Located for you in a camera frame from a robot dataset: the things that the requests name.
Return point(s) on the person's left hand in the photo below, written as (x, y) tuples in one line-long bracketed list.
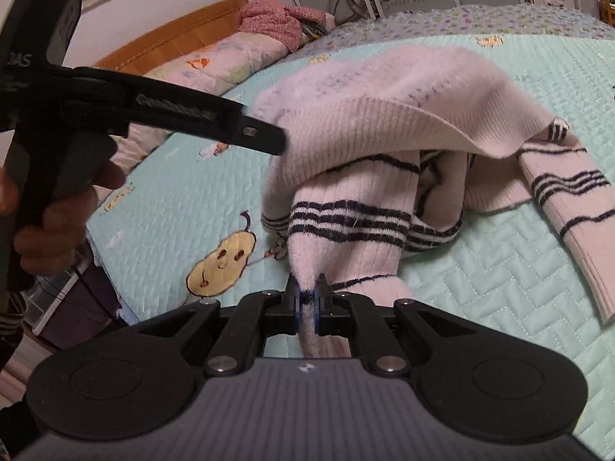
[(62, 230)]

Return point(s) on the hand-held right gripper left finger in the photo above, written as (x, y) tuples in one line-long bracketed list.
[(302, 317)]

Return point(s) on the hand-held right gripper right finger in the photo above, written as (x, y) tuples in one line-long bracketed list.
[(322, 319)]

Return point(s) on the wooden headboard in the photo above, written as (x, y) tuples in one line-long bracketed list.
[(182, 29)]

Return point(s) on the grey hoops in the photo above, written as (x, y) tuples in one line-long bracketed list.
[(350, 5)]

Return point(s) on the pink knitted cloth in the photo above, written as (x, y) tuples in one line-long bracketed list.
[(269, 21)]

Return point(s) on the dark bedside box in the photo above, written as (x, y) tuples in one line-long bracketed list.
[(81, 307)]

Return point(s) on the white black-striped knit sweater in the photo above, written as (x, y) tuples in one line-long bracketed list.
[(365, 105)]

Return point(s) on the floral folded quilt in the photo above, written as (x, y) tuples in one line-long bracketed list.
[(230, 57)]

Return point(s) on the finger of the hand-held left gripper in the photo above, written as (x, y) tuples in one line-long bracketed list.
[(192, 110)]

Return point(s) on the dark patterned cloth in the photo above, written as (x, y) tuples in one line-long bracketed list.
[(314, 29)]

